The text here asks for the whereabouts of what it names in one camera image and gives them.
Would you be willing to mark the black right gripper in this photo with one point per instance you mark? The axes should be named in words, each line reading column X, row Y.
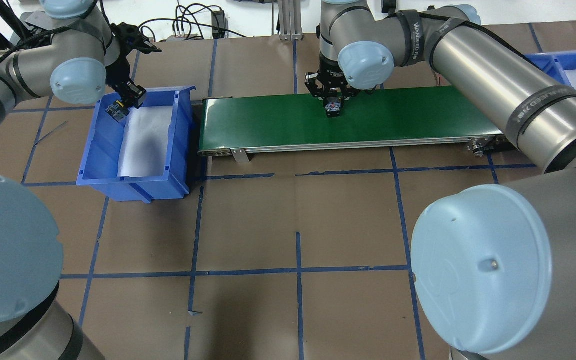
column 326, row 78

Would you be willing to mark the green conveyor belt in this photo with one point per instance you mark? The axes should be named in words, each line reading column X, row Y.
column 385, row 118

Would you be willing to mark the blue left plastic bin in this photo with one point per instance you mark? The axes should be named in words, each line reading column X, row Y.
column 99, row 164

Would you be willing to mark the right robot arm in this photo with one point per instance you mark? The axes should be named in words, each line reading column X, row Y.
column 438, row 170

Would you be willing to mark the red push button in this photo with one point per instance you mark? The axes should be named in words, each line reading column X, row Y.
column 117, row 111

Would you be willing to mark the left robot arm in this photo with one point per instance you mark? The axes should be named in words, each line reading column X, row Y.
column 74, row 59

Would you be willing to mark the yellow push button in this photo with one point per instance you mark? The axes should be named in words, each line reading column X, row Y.
column 333, row 106

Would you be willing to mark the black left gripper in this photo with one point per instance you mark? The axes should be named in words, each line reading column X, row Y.
column 116, row 71

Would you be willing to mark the blue plastic bin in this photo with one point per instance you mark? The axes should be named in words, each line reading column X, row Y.
column 568, row 75
column 99, row 164

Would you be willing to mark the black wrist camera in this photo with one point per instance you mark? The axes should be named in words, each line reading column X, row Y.
column 131, row 39

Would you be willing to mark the blue right plastic bin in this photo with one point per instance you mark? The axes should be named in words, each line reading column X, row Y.
column 568, row 75

